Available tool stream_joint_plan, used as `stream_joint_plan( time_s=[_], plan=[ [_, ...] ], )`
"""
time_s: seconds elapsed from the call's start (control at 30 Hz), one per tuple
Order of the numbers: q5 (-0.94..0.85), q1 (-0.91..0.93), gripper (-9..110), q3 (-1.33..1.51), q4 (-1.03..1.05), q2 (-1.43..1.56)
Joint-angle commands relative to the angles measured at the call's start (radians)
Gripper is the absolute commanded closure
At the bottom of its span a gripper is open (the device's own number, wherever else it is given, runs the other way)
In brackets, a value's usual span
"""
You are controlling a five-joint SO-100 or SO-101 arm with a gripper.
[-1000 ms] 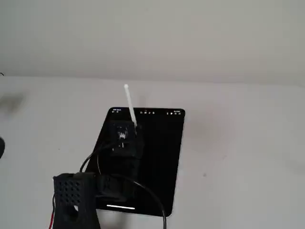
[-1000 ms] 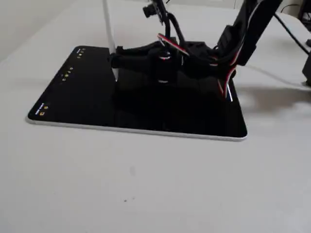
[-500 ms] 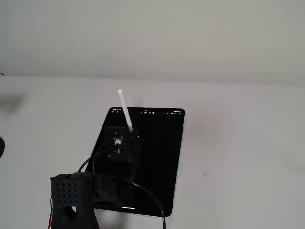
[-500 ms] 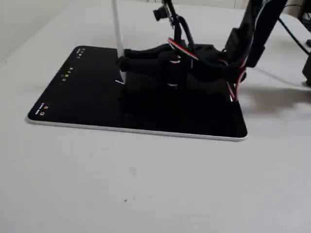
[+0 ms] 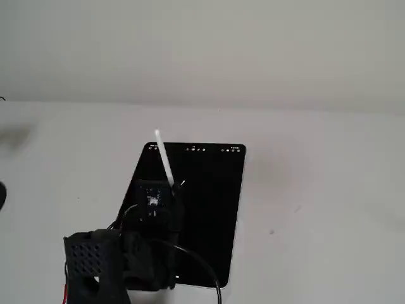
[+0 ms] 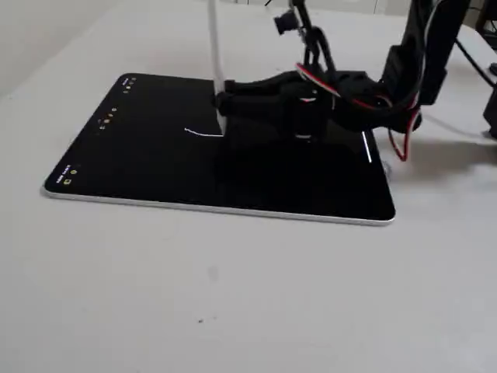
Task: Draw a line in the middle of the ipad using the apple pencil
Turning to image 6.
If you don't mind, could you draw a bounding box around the white cable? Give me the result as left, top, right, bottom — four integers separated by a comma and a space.
419, 112, 497, 141

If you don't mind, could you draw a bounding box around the dark background equipment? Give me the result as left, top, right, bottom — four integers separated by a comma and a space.
474, 0, 497, 44

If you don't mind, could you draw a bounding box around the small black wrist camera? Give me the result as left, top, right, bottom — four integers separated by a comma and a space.
273, 0, 311, 39

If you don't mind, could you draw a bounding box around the white stylus pencil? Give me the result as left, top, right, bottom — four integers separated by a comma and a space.
207, 0, 227, 138

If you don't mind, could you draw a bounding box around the thick black cable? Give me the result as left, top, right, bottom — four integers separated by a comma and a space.
454, 37, 497, 87

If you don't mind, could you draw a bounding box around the thin black camera cable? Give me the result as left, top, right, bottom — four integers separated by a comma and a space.
302, 26, 338, 75

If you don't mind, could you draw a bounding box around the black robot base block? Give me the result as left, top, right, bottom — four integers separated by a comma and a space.
482, 89, 497, 140

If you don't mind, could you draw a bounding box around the red and black wire bundle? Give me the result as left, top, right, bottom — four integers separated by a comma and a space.
294, 61, 424, 163

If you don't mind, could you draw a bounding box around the black screen silver tablet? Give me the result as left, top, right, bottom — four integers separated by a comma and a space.
40, 71, 398, 228

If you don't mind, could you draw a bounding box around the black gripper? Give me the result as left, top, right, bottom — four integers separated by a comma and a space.
211, 69, 381, 140

